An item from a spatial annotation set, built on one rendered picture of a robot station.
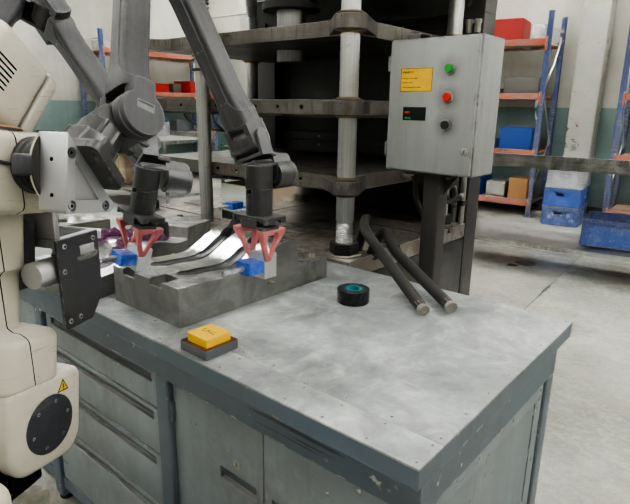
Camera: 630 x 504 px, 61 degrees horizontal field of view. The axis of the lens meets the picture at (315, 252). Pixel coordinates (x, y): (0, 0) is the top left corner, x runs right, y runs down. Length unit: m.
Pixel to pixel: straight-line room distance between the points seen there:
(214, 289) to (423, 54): 0.95
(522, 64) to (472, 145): 6.16
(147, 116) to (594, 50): 6.68
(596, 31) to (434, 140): 5.73
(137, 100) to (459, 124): 1.02
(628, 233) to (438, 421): 3.83
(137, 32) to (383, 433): 0.76
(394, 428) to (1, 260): 0.66
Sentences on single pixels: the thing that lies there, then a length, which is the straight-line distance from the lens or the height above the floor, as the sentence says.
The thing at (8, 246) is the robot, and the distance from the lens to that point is 0.99.
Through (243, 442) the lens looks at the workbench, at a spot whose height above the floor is 0.62.
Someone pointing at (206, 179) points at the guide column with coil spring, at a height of 0.97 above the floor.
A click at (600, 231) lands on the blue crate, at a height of 0.38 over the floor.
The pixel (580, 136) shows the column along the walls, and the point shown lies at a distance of 7.30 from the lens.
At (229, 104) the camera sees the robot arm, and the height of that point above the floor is 1.27.
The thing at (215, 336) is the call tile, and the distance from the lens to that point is 1.07.
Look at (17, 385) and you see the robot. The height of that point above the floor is 0.83.
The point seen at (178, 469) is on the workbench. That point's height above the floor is 0.44.
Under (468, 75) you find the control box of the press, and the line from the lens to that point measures 1.67.
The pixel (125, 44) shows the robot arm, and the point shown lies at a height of 1.36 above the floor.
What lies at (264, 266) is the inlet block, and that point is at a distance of 1.15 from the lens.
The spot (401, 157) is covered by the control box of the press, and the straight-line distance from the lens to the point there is 1.77.
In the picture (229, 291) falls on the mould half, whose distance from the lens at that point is 1.27.
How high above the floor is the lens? 1.27
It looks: 15 degrees down
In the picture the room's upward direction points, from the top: 1 degrees clockwise
